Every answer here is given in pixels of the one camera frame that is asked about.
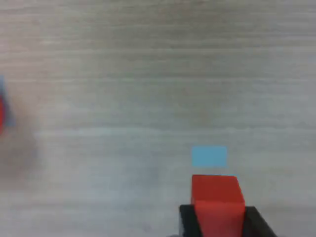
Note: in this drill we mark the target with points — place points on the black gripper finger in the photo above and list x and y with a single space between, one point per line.
256 224
190 222

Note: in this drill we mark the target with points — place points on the red cube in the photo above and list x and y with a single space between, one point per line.
217 197

